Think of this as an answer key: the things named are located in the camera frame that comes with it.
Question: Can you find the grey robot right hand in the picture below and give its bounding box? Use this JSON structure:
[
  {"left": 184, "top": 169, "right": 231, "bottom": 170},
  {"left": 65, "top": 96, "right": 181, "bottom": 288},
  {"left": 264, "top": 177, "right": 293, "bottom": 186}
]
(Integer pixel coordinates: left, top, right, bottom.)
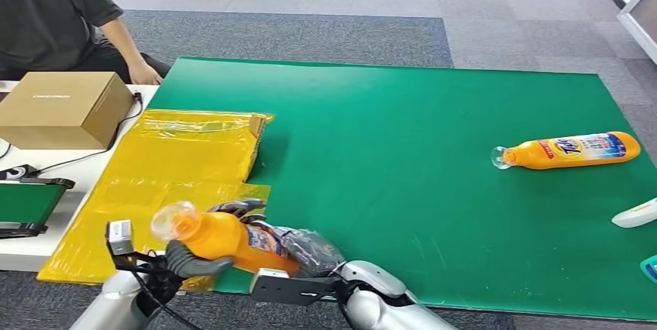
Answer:
[{"left": 253, "top": 221, "right": 346, "bottom": 278}]

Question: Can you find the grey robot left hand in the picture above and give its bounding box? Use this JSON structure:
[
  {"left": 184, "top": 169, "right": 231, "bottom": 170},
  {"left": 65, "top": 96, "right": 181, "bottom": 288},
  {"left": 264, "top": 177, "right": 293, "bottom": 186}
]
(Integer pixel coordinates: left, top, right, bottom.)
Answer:
[{"left": 165, "top": 198, "right": 267, "bottom": 279}]

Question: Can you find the orange bottle with white label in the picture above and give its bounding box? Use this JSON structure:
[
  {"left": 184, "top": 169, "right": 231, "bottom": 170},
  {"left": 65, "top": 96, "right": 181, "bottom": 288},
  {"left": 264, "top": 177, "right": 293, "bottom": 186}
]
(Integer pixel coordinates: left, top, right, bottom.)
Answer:
[{"left": 150, "top": 201, "right": 302, "bottom": 276}]

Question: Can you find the orange bottle with Tide label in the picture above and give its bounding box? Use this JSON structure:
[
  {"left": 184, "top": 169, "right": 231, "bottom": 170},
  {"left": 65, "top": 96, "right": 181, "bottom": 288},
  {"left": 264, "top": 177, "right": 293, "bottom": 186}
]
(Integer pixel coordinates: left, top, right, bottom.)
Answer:
[{"left": 490, "top": 131, "right": 642, "bottom": 170}]

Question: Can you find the white plastic bottle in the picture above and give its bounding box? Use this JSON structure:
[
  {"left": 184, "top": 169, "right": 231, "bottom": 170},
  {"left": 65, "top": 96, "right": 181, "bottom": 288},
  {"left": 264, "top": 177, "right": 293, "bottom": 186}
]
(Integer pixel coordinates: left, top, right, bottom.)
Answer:
[{"left": 611, "top": 197, "right": 657, "bottom": 229}]

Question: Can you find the yellow taped cardboard sheet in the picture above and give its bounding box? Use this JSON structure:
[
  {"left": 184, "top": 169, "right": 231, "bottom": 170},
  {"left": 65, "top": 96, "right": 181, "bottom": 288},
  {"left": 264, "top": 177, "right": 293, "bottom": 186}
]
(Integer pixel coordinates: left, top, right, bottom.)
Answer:
[{"left": 36, "top": 108, "right": 274, "bottom": 292}]

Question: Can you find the green table mat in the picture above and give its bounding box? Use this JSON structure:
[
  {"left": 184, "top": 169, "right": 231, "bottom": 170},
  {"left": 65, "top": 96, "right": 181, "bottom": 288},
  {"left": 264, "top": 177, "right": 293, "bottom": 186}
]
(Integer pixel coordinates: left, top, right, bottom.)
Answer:
[{"left": 149, "top": 57, "right": 657, "bottom": 321}]

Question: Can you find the person's hand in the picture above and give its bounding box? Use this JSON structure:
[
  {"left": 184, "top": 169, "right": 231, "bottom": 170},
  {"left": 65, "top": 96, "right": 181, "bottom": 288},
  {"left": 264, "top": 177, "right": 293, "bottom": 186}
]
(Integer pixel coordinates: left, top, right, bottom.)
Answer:
[{"left": 128, "top": 60, "right": 163, "bottom": 86}]

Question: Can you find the black device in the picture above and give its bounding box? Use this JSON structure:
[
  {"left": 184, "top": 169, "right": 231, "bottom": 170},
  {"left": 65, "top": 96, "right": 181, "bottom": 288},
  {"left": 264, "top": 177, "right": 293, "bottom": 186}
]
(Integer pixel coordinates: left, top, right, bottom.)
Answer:
[{"left": 0, "top": 163, "right": 40, "bottom": 180}]

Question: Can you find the brown cardboard box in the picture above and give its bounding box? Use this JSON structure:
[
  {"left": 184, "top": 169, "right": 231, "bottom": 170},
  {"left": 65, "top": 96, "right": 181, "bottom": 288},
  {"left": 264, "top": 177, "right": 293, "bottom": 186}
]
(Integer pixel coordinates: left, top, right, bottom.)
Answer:
[{"left": 0, "top": 71, "right": 136, "bottom": 150}]

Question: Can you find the person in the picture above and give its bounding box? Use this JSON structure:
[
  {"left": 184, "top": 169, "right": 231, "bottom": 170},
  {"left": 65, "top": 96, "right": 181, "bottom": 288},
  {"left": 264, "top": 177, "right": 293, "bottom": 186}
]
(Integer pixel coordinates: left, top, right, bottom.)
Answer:
[{"left": 0, "top": 0, "right": 172, "bottom": 85}]

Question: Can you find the teal packet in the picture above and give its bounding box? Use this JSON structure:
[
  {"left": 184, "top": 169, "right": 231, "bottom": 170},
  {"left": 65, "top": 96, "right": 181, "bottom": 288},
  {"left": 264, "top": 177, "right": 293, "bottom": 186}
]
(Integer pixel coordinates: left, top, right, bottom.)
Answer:
[{"left": 640, "top": 254, "right": 657, "bottom": 284}]

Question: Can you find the white framed board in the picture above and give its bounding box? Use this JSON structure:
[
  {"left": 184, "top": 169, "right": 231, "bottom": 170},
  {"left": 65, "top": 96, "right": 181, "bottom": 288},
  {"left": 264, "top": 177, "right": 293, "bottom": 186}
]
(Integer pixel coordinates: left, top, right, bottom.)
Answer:
[{"left": 617, "top": 0, "right": 657, "bottom": 64}]

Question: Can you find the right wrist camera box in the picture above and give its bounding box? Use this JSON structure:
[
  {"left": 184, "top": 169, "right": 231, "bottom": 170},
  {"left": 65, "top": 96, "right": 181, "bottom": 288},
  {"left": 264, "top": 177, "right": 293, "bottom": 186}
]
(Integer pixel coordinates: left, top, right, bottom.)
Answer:
[{"left": 249, "top": 268, "right": 342, "bottom": 307}]

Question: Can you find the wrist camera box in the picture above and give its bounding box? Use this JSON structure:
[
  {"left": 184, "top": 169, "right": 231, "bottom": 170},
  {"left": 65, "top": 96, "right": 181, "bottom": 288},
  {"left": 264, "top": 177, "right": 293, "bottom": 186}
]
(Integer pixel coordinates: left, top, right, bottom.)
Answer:
[
  {"left": 249, "top": 268, "right": 342, "bottom": 307},
  {"left": 105, "top": 219, "right": 136, "bottom": 258}
]

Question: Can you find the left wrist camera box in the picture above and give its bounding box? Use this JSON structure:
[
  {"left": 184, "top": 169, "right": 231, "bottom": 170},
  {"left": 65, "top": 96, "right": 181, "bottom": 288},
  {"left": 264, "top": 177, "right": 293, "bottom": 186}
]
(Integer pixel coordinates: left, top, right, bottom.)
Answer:
[{"left": 105, "top": 219, "right": 136, "bottom": 258}]

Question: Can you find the black cable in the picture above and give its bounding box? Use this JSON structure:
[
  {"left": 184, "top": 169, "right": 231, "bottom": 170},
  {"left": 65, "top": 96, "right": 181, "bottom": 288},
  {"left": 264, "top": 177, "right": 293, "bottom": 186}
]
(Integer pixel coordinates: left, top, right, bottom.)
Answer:
[{"left": 30, "top": 91, "right": 144, "bottom": 175}]

